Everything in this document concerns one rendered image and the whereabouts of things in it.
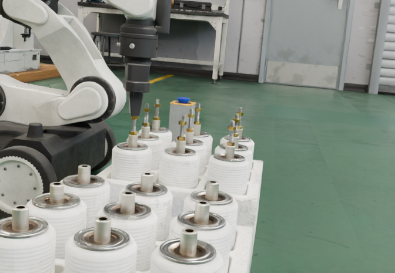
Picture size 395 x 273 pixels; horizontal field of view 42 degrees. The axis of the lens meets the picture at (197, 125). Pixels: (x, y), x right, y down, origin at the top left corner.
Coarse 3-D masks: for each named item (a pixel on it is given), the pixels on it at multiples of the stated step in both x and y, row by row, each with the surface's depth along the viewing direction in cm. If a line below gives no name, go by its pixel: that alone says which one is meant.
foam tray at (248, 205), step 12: (108, 168) 130; (252, 168) 143; (108, 180) 121; (120, 180) 121; (156, 180) 124; (204, 180) 127; (252, 180) 130; (180, 192) 117; (252, 192) 121; (180, 204) 118; (240, 204) 115; (252, 204) 115; (240, 216) 116; (252, 216) 115; (252, 240) 116; (252, 252) 127
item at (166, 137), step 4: (140, 132) 146; (168, 132) 147; (160, 136) 144; (164, 136) 145; (168, 136) 146; (164, 140) 145; (168, 140) 146; (164, 144) 145; (168, 144) 147; (164, 148) 145
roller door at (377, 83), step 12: (384, 0) 579; (384, 12) 581; (384, 24) 583; (384, 36) 585; (384, 48) 591; (372, 60) 597; (384, 60) 594; (372, 72) 594; (384, 72) 595; (372, 84) 596; (384, 84) 598
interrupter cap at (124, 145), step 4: (120, 144) 125; (124, 144) 126; (140, 144) 127; (144, 144) 127; (120, 148) 122; (124, 148) 122; (128, 148) 122; (132, 148) 122; (136, 148) 123; (140, 148) 123; (144, 148) 123
